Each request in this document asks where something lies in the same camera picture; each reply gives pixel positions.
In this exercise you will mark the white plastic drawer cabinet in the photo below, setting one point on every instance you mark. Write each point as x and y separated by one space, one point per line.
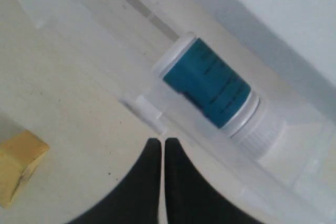
307 26

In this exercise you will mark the white teal pill bottle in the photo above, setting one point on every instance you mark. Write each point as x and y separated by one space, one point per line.
195 71

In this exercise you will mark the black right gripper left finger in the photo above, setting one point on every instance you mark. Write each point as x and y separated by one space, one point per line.
136 198

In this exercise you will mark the clear drawer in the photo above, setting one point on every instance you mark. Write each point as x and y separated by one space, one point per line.
96 78

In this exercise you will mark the yellow cheese wedge toy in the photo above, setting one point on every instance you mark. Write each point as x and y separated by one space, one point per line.
20 156

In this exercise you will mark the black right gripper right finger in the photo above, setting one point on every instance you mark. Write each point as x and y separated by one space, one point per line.
189 198

